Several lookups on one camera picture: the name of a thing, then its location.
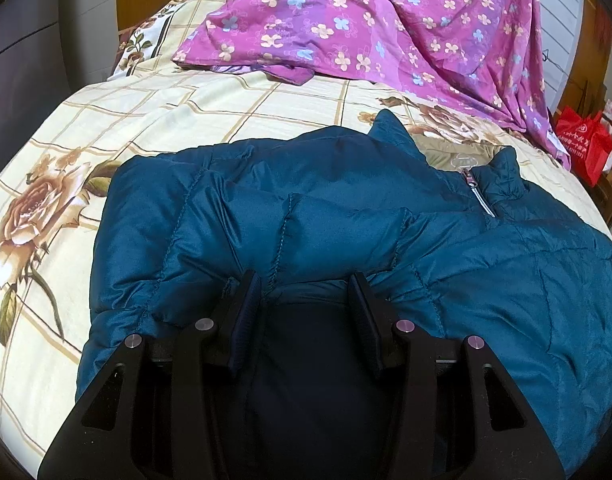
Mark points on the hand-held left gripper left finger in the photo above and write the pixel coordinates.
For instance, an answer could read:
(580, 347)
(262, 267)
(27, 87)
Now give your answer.
(246, 320)

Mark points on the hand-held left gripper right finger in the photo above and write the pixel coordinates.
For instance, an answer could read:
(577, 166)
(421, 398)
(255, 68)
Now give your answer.
(368, 320)

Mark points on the teal puffer jacket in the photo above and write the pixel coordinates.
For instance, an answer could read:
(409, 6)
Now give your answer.
(336, 210)

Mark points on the bed with cream floral sheet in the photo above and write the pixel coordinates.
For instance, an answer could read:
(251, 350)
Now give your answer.
(110, 125)

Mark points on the red shopping bag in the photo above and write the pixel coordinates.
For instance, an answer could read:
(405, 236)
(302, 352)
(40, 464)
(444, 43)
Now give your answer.
(583, 140)

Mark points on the purple floral bed sheet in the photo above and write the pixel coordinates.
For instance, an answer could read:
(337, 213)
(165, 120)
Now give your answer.
(386, 25)

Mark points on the grey wardrobe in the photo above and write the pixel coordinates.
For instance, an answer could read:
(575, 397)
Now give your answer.
(40, 30)

